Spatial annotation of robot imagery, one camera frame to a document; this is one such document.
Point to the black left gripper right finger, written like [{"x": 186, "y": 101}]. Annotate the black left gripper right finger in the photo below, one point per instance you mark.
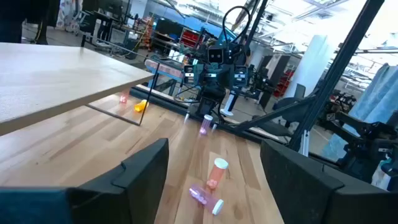
[{"x": 311, "y": 193}]

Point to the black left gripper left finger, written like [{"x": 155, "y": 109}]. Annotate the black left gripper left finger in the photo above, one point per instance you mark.
[{"x": 124, "y": 193}]

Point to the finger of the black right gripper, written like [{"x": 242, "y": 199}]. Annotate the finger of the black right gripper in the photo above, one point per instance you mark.
[
  {"x": 240, "y": 76},
  {"x": 189, "y": 74}
]

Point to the purple pill bottle white cap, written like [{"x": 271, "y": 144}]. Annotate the purple pill bottle white cap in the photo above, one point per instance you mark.
[
  {"x": 205, "y": 124},
  {"x": 203, "y": 197}
]

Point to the yellow pill bottle white cap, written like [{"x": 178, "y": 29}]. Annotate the yellow pill bottle white cap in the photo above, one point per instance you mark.
[{"x": 140, "y": 106}]

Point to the pink pill bottle white cap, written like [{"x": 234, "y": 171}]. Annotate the pink pill bottle white cap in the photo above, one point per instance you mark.
[
  {"x": 216, "y": 174},
  {"x": 123, "y": 99}
]

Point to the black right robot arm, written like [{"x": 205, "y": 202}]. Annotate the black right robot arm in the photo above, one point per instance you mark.
[{"x": 213, "y": 99}]

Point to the wooden shelf black metal legs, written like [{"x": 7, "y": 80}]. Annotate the wooden shelf black metal legs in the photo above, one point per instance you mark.
[{"x": 62, "y": 77}]

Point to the red parts bin rack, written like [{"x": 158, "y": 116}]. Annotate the red parts bin rack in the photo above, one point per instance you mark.
[
  {"x": 284, "y": 82},
  {"x": 190, "y": 39}
]

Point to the black machine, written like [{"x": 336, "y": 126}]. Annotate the black machine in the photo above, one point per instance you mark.
[{"x": 360, "y": 149}]

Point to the white pillar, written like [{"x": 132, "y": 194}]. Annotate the white pillar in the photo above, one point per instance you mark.
[{"x": 308, "y": 65}]

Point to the light blue fabric cover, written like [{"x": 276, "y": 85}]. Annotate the light blue fabric cover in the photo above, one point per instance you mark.
[{"x": 379, "y": 93}]

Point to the right wrist camera housing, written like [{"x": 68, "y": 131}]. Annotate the right wrist camera housing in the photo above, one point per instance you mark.
[{"x": 215, "y": 56}]

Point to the black metal rig frame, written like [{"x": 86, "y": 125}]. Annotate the black metal rig frame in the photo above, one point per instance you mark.
[{"x": 348, "y": 53}]

